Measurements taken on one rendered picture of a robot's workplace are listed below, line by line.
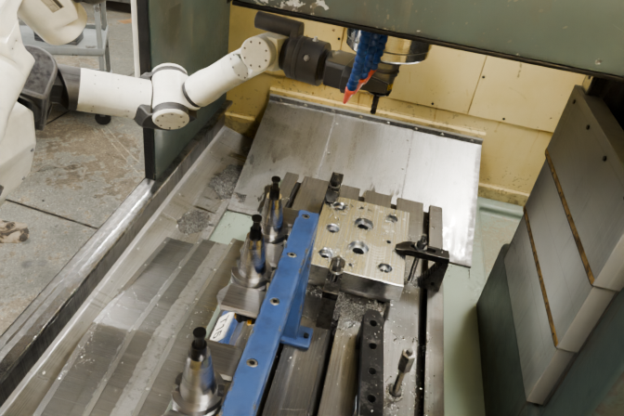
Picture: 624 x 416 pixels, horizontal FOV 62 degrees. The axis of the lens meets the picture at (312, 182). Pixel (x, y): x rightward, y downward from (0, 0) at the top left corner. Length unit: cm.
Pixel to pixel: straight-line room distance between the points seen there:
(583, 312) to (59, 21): 93
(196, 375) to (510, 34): 54
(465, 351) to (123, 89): 116
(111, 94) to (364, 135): 120
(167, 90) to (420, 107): 123
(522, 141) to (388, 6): 164
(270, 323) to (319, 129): 145
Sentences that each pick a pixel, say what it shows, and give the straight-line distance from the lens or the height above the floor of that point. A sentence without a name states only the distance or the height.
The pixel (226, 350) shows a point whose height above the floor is 122.
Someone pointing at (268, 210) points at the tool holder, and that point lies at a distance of 88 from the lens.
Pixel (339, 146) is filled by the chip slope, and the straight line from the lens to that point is 209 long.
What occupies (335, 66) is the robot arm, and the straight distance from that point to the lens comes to 101.
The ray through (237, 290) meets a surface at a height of 122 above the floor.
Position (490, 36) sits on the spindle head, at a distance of 67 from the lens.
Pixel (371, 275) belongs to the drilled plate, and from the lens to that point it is 122.
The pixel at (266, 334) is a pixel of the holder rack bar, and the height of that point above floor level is 123.
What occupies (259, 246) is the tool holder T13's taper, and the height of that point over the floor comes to 128.
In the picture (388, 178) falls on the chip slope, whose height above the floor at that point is 75.
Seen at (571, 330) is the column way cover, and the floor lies 112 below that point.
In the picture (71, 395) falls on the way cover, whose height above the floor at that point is 73.
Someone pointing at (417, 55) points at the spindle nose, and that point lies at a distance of 96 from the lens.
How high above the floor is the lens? 180
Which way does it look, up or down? 33 degrees down
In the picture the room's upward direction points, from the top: 9 degrees clockwise
